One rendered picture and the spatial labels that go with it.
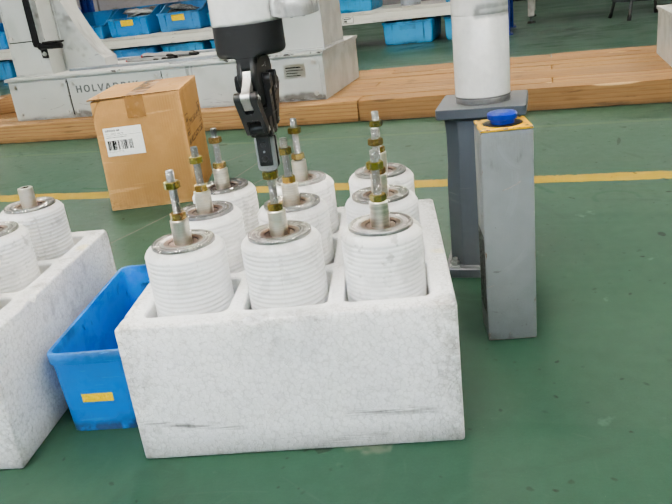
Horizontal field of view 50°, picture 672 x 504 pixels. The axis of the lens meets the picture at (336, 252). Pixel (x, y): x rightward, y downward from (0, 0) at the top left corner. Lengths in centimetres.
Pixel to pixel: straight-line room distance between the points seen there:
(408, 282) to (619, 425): 30
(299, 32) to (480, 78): 176
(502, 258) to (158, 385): 50
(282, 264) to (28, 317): 37
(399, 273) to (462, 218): 47
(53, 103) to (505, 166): 265
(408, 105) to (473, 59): 150
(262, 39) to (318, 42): 214
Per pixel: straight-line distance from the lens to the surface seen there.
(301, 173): 106
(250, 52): 77
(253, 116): 77
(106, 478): 94
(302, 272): 83
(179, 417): 90
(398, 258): 81
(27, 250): 109
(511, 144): 99
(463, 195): 126
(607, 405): 96
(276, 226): 84
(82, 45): 348
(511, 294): 107
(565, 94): 268
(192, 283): 85
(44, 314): 106
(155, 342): 86
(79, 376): 100
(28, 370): 102
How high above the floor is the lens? 53
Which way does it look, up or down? 21 degrees down
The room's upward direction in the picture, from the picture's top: 7 degrees counter-clockwise
